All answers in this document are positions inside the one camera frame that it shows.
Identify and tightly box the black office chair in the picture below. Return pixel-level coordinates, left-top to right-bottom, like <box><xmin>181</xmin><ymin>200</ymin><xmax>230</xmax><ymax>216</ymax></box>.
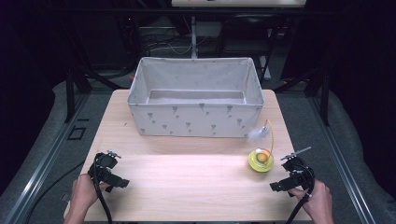
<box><xmin>219</xmin><ymin>12</ymin><xmax>276</xmax><ymax>58</ymax></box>

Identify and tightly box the white metal pole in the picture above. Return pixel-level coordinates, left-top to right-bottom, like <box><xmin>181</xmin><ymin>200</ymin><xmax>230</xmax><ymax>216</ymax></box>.
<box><xmin>190</xmin><ymin>15</ymin><xmax>199</xmax><ymax>60</ymax></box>

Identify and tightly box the tangle of floor cables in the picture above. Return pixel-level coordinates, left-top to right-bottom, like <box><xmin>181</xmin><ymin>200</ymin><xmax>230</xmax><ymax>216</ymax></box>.
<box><xmin>141</xmin><ymin>32</ymin><xmax>209</xmax><ymax>56</ymax></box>

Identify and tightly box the aluminium floor rail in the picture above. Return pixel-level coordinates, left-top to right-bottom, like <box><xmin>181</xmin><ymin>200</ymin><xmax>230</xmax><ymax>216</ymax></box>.
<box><xmin>0</xmin><ymin>92</ymin><xmax>92</xmax><ymax>224</ymax></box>
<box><xmin>307</xmin><ymin>92</ymin><xmax>378</xmax><ymax>224</ymax></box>

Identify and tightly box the black metal stand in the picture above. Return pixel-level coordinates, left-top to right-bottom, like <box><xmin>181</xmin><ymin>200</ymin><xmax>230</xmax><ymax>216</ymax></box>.
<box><xmin>64</xmin><ymin>65</ymin><xmax>120</xmax><ymax>124</ymax></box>
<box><xmin>273</xmin><ymin>65</ymin><xmax>332</xmax><ymax>127</ymax></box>

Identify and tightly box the black floor cable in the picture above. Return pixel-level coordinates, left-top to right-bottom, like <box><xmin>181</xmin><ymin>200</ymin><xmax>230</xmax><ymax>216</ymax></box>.
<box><xmin>23</xmin><ymin>160</ymin><xmax>87</xmax><ymax>224</ymax></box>

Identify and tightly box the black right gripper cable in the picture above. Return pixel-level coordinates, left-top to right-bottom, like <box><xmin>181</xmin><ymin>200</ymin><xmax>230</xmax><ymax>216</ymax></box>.
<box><xmin>284</xmin><ymin>164</ymin><xmax>316</xmax><ymax>224</ymax></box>

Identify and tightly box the person's left hand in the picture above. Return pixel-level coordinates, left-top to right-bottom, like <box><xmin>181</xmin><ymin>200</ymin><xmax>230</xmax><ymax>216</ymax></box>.
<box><xmin>72</xmin><ymin>173</ymin><xmax>110</xmax><ymax>217</ymax></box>

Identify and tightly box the grey printed fabric storage box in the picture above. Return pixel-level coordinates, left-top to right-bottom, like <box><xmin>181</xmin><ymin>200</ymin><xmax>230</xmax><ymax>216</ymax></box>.
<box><xmin>127</xmin><ymin>56</ymin><xmax>266</xmax><ymax>139</ymax></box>

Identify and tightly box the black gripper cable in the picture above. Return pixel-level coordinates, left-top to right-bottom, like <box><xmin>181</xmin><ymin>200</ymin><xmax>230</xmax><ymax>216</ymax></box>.
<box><xmin>92</xmin><ymin>153</ymin><xmax>113</xmax><ymax>224</ymax></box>
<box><xmin>284</xmin><ymin>164</ymin><xmax>316</xmax><ymax>224</ymax></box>

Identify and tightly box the yellow feather cat toy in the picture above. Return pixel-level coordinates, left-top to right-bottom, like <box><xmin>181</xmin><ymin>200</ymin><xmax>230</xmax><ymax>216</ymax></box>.
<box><xmin>247</xmin><ymin>119</ymin><xmax>276</xmax><ymax>174</ymax></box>

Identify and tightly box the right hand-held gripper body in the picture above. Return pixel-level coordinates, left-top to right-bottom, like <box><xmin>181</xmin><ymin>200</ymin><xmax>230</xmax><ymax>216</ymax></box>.
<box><xmin>280</xmin><ymin>147</ymin><xmax>316</xmax><ymax>198</ymax></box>

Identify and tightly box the person's right hand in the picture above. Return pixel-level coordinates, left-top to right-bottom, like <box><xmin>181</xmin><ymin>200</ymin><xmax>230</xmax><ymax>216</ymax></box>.
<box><xmin>288</xmin><ymin>179</ymin><xmax>334</xmax><ymax>219</ymax></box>

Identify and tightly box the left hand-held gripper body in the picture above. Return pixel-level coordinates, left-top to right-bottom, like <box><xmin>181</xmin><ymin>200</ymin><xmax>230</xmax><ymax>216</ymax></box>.
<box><xmin>88</xmin><ymin>149</ymin><xmax>122</xmax><ymax>188</ymax></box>

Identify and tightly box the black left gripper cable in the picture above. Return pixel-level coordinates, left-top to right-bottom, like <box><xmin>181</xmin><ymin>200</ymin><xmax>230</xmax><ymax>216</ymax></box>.
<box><xmin>92</xmin><ymin>153</ymin><xmax>113</xmax><ymax>224</ymax></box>

